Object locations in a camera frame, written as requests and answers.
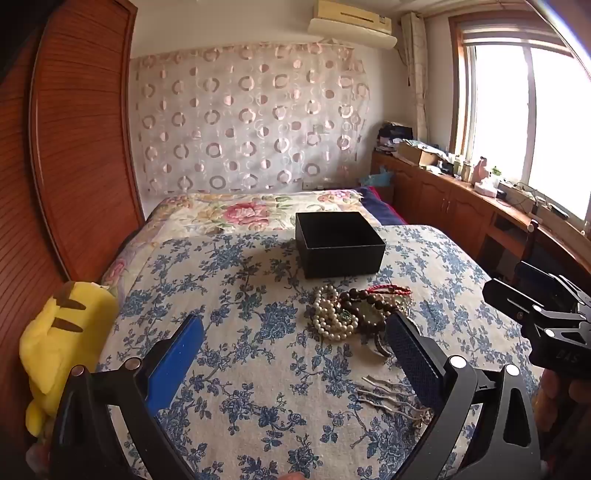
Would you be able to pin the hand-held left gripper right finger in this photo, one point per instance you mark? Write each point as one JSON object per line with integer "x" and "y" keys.
{"x": 415, "y": 360}

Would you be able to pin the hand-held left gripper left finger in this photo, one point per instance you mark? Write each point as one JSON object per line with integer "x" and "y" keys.
{"x": 178, "y": 355}

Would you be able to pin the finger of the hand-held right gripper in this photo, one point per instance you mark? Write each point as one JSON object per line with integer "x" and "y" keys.
{"x": 503, "y": 295}
{"x": 538, "y": 278}

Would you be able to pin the dark glossy bangle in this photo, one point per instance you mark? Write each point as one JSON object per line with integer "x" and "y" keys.
{"x": 381, "y": 346}

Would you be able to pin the silver hair comb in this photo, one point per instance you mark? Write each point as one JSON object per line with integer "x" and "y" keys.
{"x": 392, "y": 401}

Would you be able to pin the black jewelry box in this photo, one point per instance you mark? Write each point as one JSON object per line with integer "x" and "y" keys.
{"x": 341, "y": 258}

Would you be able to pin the person's right hand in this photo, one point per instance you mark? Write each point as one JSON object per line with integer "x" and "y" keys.
{"x": 575, "y": 397}

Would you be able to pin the blue floral blanket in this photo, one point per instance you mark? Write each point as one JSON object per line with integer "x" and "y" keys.
{"x": 258, "y": 369}

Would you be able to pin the tissue box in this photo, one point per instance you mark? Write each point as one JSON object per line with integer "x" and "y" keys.
{"x": 485, "y": 189}

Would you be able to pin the yellow plush toy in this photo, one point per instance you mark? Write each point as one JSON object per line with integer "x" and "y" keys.
{"x": 69, "y": 332}

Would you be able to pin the wooden side cabinet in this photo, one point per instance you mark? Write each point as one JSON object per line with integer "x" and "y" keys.
{"x": 443, "y": 198}

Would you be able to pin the pink figurine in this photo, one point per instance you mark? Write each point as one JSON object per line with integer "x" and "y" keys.
{"x": 482, "y": 170}

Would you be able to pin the dark blue and red cloth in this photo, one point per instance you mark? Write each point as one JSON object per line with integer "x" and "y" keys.
{"x": 383, "y": 207}

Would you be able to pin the pink floral blanket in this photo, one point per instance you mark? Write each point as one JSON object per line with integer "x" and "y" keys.
{"x": 240, "y": 212}

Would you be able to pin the cardboard box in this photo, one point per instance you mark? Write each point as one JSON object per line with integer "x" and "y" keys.
{"x": 418, "y": 154}

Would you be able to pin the wooden-framed window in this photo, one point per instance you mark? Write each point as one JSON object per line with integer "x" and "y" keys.
{"x": 508, "y": 115}

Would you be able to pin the teal plastic bag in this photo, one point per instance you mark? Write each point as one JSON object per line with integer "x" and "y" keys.
{"x": 383, "y": 177}

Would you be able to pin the pile of dark clothes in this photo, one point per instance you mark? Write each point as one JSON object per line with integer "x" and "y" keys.
{"x": 392, "y": 136}

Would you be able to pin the beige window curtain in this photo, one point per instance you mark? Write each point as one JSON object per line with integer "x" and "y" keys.
{"x": 415, "y": 69}

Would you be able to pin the sheer circle-patterned curtain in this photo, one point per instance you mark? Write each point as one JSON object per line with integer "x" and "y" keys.
{"x": 249, "y": 115}

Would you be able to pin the white air conditioner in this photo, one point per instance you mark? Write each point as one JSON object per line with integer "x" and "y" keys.
{"x": 351, "y": 25}

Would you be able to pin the dark wooden chair post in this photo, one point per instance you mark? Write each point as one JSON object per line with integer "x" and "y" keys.
{"x": 531, "y": 249}

